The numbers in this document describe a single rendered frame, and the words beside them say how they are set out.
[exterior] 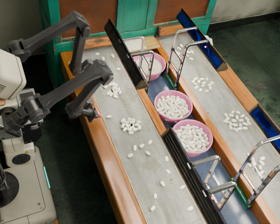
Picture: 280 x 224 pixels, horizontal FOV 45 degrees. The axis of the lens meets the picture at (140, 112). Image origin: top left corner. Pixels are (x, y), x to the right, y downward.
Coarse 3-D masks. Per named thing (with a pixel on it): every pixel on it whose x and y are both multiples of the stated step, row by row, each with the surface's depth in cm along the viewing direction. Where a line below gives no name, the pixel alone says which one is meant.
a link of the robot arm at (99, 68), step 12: (96, 60) 155; (84, 72) 155; (96, 72) 154; (108, 72) 158; (72, 84) 154; (84, 84) 158; (36, 96) 154; (48, 96) 153; (60, 96) 153; (48, 108) 155; (36, 120) 155
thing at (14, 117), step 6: (12, 114) 152; (18, 114) 151; (6, 120) 151; (12, 120) 150; (18, 120) 151; (24, 120) 152; (6, 126) 149; (12, 126) 151; (18, 126) 152; (6, 132) 149; (12, 132) 150; (18, 132) 154
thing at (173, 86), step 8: (176, 32) 227; (200, 40) 221; (208, 40) 224; (184, 48) 220; (184, 56) 224; (168, 64) 248; (168, 72) 255; (176, 72) 239; (168, 80) 254; (176, 80) 242; (176, 88) 247
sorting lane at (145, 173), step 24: (96, 48) 263; (120, 72) 248; (96, 96) 231; (120, 96) 233; (144, 120) 221; (120, 144) 207; (144, 144) 209; (144, 168) 198; (168, 168) 199; (144, 192) 188; (168, 192) 189; (144, 216) 179; (168, 216) 180; (192, 216) 182
